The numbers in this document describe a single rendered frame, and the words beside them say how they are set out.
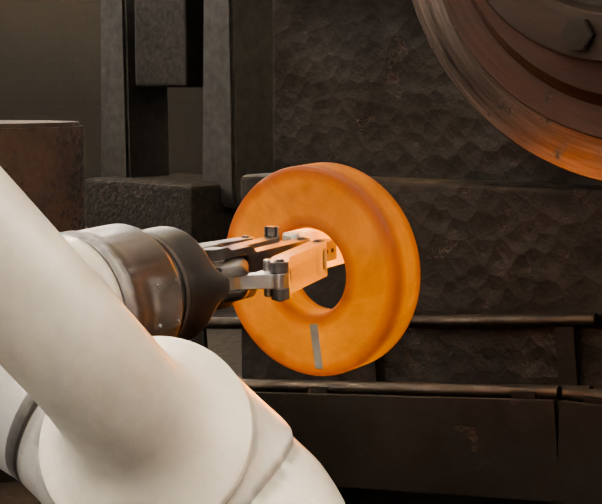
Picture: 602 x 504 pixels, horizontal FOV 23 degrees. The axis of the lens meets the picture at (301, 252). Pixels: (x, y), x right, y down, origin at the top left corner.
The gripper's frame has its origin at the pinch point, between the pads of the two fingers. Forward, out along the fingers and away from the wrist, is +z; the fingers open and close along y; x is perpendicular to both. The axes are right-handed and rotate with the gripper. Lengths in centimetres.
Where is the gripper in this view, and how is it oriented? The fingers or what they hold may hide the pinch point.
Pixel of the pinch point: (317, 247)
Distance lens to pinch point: 105.8
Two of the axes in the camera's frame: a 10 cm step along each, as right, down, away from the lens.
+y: 8.2, 0.6, -5.6
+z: 5.7, -1.4, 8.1
